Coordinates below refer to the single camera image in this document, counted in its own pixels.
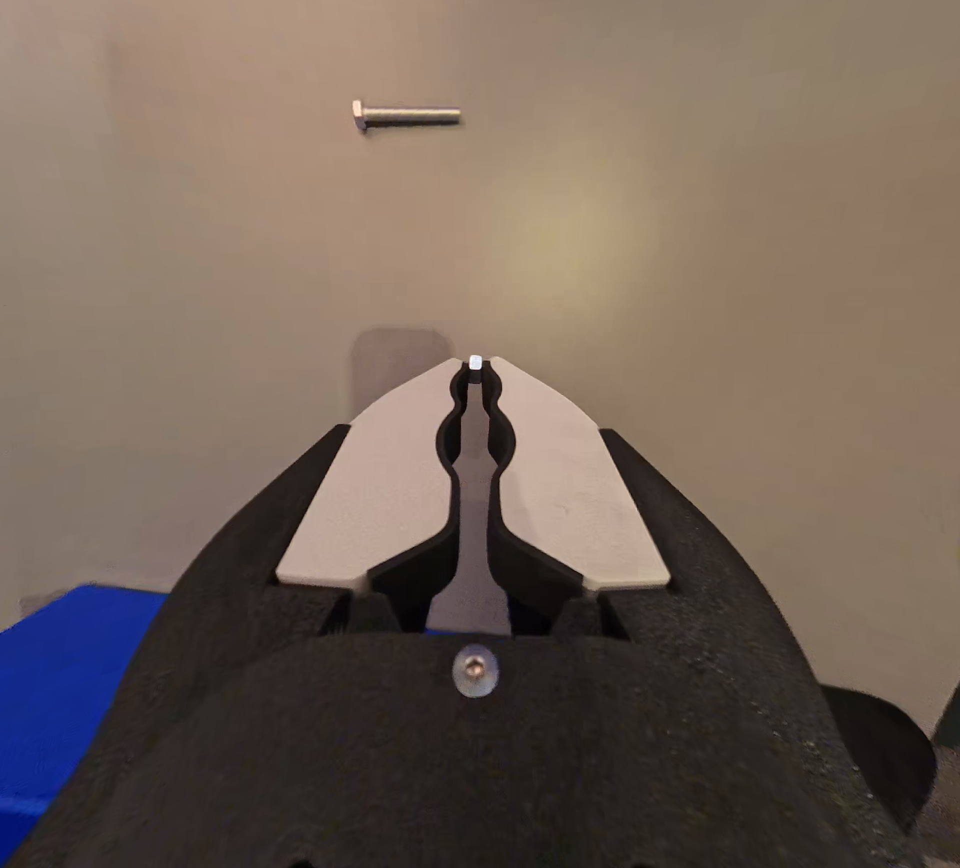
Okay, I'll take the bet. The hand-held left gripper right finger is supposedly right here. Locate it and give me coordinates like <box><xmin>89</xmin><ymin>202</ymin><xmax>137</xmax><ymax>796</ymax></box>
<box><xmin>487</xmin><ymin>355</ymin><xmax>672</xmax><ymax>595</ymax></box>

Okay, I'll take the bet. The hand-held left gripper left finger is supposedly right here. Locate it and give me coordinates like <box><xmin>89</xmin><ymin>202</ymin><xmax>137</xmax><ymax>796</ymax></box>
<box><xmin>275</xmin><ymin>355</ymin><xmax>465</xmax><ymax>598</ymax></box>

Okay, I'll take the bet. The blue plastic bin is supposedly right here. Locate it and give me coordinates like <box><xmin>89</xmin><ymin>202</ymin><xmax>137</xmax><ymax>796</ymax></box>
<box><xmin>0</xmin><ymin>583</ymin><xmax>170</xmax><ymax>843</ymax></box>

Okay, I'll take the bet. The medium steel hex bolt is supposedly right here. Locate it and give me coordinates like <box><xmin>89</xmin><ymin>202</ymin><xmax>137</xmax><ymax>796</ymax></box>
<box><xmin>351</xmin><ymin>99</ymin><xmax>462</xmax><ymax>133</ymax></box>

